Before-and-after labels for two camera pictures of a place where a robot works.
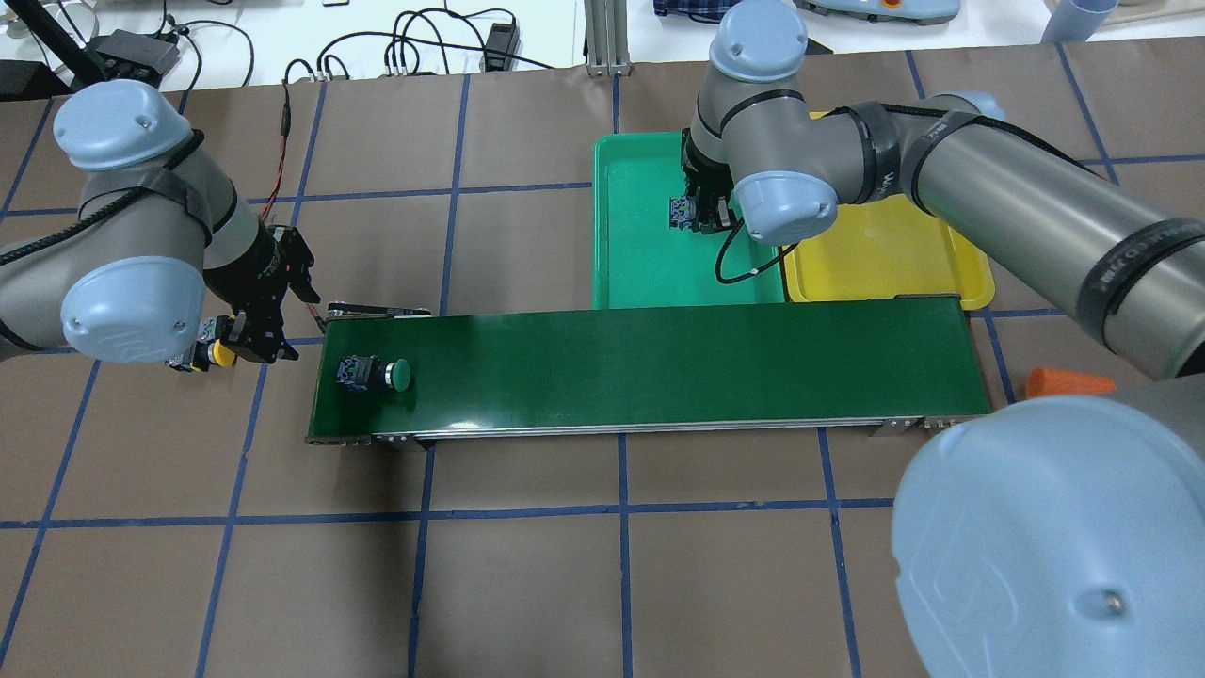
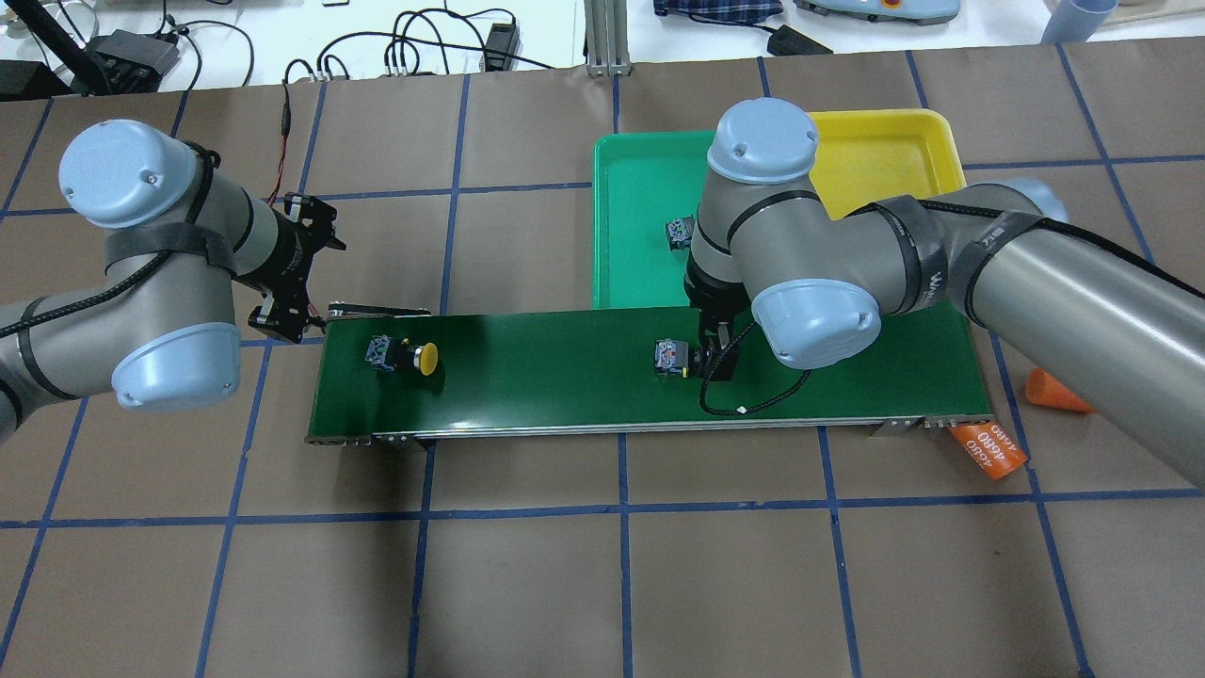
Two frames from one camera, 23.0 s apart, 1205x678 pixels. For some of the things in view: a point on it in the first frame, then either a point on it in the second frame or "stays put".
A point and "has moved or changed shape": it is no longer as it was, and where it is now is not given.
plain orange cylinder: x=1042 y=382 stays put
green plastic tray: x=639 y=261 stays put
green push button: x=682 y=212 to x=680 y=233
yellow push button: x=209 y=350 has moved or changed shape
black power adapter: x=500 y=47 stays put
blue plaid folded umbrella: x=704 y=10 stays put
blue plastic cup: x=1076 y=22 stays put
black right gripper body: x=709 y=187 to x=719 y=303
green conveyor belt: x=892 y=363 stays put
